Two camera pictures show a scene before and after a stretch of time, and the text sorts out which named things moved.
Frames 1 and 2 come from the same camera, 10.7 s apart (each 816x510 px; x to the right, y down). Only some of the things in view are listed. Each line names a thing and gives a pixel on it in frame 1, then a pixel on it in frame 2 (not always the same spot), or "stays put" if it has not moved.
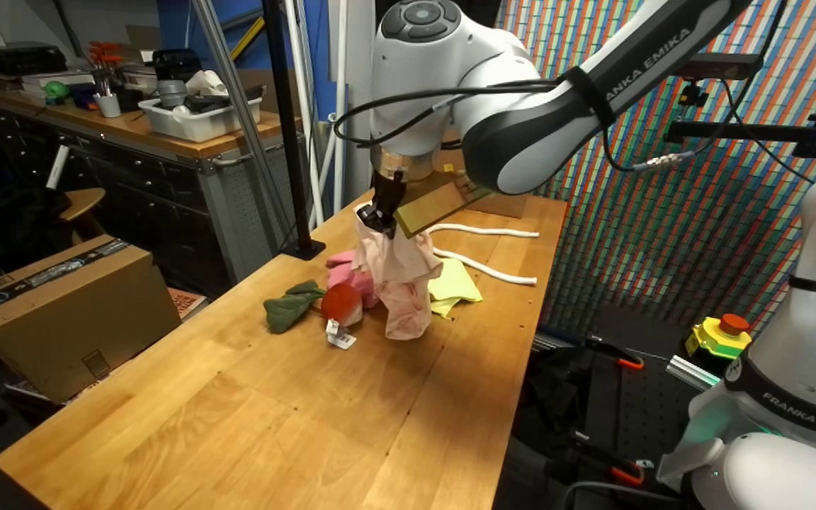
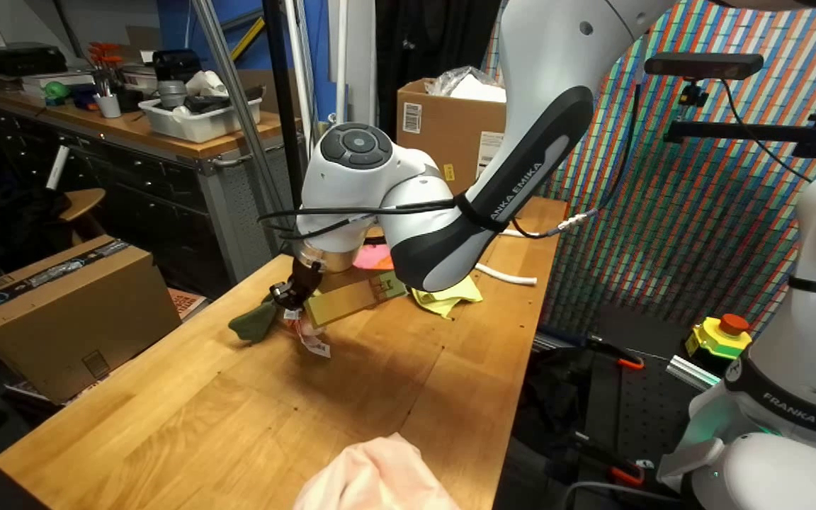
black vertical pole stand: x=303 y=244 stays put
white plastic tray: x=198 y=116 stays put
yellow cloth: x=452 y=285 stays put
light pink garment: x=399 y=267 → x=377 y=475
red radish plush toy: x=340 y=306 → x=263 y=318
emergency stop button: x=721 y=337 stays put
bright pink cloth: x=340 y=271 → x=372 y=255
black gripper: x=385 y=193 → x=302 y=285
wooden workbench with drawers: x=204 y=207 stays put
